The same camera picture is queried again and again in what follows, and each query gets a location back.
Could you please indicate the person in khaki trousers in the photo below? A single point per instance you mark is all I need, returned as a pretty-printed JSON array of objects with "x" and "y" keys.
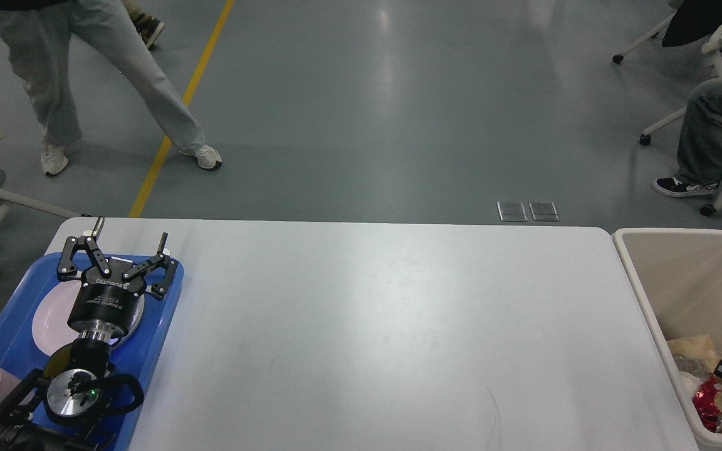
[{"x": 148, "y": 27}]

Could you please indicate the red snack wrapper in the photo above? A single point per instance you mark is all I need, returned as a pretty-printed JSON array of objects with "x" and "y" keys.
[{"x": 708, "y": 404}]

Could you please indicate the seated person in jeans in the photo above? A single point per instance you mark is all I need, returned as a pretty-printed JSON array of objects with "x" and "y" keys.
[{"x": 699, "y": 153}]

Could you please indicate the left floor socket plate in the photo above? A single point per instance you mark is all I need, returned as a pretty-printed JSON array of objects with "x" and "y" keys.
[{"x": 512, "y": 211}]

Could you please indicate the dark teal mug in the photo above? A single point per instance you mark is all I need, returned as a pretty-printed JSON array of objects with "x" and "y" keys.
[{"x": 58, "y": 362}]

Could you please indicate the pink plate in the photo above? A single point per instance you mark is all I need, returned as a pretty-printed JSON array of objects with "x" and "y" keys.
[{"x": 50, "y": 330}]

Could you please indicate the brown paper bag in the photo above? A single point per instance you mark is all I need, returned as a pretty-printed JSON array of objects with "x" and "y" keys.
[{"x": 695, "y": 347}]

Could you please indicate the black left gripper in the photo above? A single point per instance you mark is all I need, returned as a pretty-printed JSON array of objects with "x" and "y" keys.
[{"x": 107, "y": 307}]

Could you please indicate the light green plate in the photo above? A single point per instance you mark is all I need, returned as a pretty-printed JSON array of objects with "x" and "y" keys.
[{"x": 135, "y": 322}]

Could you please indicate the blue plastic tray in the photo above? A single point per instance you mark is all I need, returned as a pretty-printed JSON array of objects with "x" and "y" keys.
[{"x": 137, "y": 357}]

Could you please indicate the floor socket plate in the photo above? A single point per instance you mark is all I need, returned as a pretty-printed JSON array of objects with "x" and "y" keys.
[
  {"x": 512, "y": 211},
  {"x": 544, "y": 212}
]

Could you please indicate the white plastic bin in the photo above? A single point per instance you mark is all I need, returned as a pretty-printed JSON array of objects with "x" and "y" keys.
[{"x": 676, "y": 275}]

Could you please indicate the right floor socket plate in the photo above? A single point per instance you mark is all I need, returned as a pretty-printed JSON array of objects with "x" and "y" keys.
[{"x": 544, "y": 212}]

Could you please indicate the aluminium foil tray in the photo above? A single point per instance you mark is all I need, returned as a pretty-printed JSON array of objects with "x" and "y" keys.
[{"x": 693, "y": 372}]

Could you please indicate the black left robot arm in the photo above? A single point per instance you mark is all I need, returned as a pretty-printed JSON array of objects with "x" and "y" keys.
[{"x": 79, "y": 342}]

